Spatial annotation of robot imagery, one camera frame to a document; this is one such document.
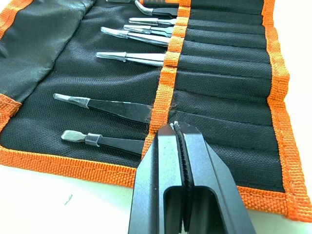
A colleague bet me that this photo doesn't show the black flat-tip tweezers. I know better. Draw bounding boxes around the black flat-tip tweezers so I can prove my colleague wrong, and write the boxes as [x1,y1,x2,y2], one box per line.
[60,130,146,156]

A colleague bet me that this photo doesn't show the silver pointed tweezers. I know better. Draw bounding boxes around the silver pointed tweezers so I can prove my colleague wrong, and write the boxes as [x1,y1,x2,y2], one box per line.
[96,51,166,67]
[100,26,171,47]
[123,24,174,38]
[128,17,177,26]

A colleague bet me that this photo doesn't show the black pointed tweezers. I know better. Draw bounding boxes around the black pointed tweezers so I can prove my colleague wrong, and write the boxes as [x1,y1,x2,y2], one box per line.
[53,93,154,124]

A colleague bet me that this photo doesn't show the black curved-tip tweezers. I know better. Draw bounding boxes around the black curved-tip tweezers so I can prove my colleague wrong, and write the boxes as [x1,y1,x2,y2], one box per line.
[134,0,179,18]

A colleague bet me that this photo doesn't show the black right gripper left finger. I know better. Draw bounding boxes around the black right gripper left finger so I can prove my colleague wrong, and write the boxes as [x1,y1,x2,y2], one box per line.
[128,123,184,234]

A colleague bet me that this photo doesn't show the orange-handled tool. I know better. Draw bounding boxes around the orange-handled tool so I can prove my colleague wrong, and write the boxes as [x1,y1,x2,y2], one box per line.
[140,0,180,7]

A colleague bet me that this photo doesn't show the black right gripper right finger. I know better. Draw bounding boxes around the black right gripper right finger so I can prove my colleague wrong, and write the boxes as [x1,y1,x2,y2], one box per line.
[175,121,256,234]

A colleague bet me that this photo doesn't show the black orange-trimmed tool roll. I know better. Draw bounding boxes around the black orange-trimmed tool roll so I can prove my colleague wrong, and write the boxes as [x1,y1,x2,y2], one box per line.
[0,0,312,222]

